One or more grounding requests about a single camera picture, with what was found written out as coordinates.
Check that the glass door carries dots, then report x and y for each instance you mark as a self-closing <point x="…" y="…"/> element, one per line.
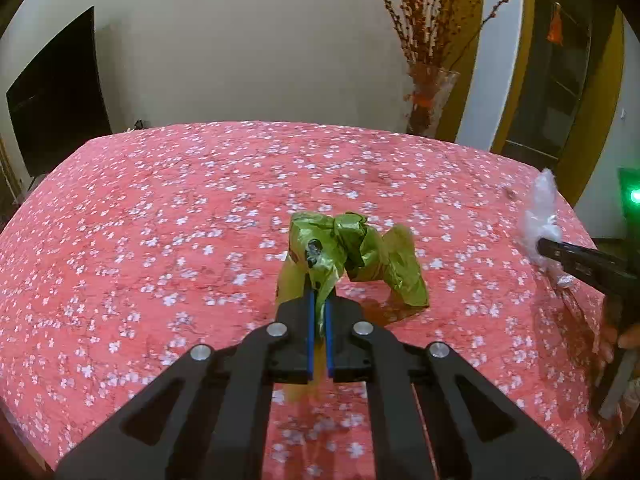
<point x="560" y="100"/>

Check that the red floral tablecloth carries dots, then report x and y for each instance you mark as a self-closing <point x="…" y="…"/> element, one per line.
<point x="150" y="210"/>

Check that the clear glass vase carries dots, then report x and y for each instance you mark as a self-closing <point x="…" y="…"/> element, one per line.
<point x="430" y="105"/>

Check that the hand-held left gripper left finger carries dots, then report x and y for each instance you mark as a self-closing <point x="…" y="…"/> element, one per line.
<point x="312" y="330"/>

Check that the red berry branch bouquet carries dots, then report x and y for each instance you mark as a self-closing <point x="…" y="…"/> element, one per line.
<point x="425" y="10"/>

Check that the wooden door frame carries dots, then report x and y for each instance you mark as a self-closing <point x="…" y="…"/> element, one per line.
<point x="520" y="60"/>

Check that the yellow-green plastic bag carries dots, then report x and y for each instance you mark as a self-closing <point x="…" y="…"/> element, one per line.
<point x="370" y="255"/>

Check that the black wall plug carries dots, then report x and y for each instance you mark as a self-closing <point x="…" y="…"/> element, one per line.
<point x="137" y="124"/>

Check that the narrow wooden wall trim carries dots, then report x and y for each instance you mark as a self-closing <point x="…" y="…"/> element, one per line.
<point x="472" y="60"/>

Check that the black television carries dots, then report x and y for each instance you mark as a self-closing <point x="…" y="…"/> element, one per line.
<point x="55" y="100"/>

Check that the person's right hand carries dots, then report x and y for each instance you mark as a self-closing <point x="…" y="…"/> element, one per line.
<point x="607" y="330"/>

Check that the clear plastic bag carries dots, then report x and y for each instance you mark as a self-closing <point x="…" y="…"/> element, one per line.
<point x="542" y="210"/>

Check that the orange hanging ornament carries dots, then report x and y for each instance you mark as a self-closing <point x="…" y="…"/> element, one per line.
<point x="555" y="27"/>

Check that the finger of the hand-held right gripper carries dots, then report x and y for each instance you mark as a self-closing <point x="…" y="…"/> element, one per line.
<point x="580" y="260"/>

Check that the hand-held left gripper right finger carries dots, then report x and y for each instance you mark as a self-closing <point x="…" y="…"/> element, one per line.
<point x="329" y="340"/>

